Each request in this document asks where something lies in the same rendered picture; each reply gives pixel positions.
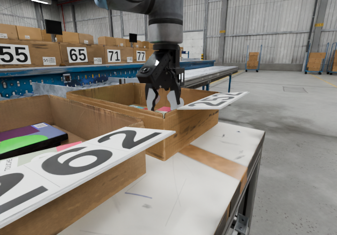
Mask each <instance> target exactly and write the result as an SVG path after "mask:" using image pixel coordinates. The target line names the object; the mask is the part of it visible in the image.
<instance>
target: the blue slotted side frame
mask: <svg viewBox="0 0 337 235"><path fill-rule="evenodd" d="M214 62H215V60H214V61H194V62H180V68H183V67H184V68H185V70H187V69H188V70H190V69H198V68H205V67H212V66H214ZM143 65H144V64H136V65H116V66H96V67H77V68H57V69H37V70H18V71H0V95H1V97H5V98H10V96H11V95H13V92H14V93H15V95H20V96H23V95H24V94H25V93H26V90H27V91H28V93H32V94H33V93H34V92H33V87H32V85H31V84H30V80H31V81H32V82H34V83H36V82H37V83H42V82H41V79H43V84H50V85H58V86H67V85H68V87H75V84H76V86H79V85H80V86H83V83H84V85H90V82H91V84H93V83H94V84H96V81H97V83H102V80H103V82H106V81H107V80H108V77H116V78H134V77H135V78H136V74H137V71H139V70H140V69H141V67H142V66H143ZM114 72H116V73H114ZM120 72H121V74H120ZM125 72H126V74H125ZM129 72H130V73H129ZM110 73H111V75H110ZM63 74H70V76H71V82H68V83H64V78H63ZM85 75H86V77H87V79H86V77H85ZM92 75H93V78H92ZM99 75H100V77H99ZM105 75H106V76H105ZM78 76H79V80H78ZM61 77H62V78H63V81H61ZM52 78H53V81H54V82H53V83H52ZM17 81H19V84H20V86H18V84H17ZM3 83H5V84H6V88H4V85H3ZM11 84H12V85H11ZM20 93H21V94H20ZM7 95H8V96H7Z"/></svg>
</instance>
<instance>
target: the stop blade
mask: <svg viewBox="0 0 337 235"><path fill-rule="evenodd" d="M32 87H33V92H34V94H38V95H46V94H47V95H50V94H51V95H55V96H59V97H63V98H66V92H69V91H76V90H83V88H75V87H66V86H58V85H50V84H42V83H34V82H32Z"/></svg>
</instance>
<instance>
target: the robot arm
mask: <svg viewBox="0 0 337 235"><path fill-rule="evenodd" d="M94 1H95V3H96V5H97V6H98V7H100V8H103V9H107V10H116V11H123V12H130V13H137V14H145V15H148V26H149V42H150V43H151V44H154V45H153V50H158V51H154V52H153V54H152V55H151V56H150V57H149V59H148V60H147V61H146V62H145V64H144V65H143V66H142V67H141V69H140V70H139V71H138V72H137V74H136V76H137V78H138V80H139V82H140V83H146V85H145V99H146V103H147V108H148V110H150V111H154V107H155V105H156V104H157V103H158V102H159V100H160V96H159V95H158V92H159V89H160V88H164V89H165V91H168V90H169V88H170V92H169V93H168V95H167V99H168V101H169V102H170V105H171V110H174V109H177V108H179V107H182V106H183V105H184V101H183V99H182V98H180V96H181V86H184V85H185V68H180V47H179V45H178V44H181V43H182V42H183V6H184V0H94ZM182 73H183V82H182ZM179 74H180V75H181V79H179ZM179 83H180V84H179Z"/></svg>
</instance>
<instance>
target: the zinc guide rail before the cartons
mask: <svg viewBox="0 0 337 235"><path fill-rule="evenodd" d="M201 61H214V60H201ZM180 62H194V61H180ZM136 64H145V63H130V64H107V65H83V66H66V67H35V68H12V69H0V71H18V70H37V69H57V68H77V67H96V66H116V65H136Z"/></svg>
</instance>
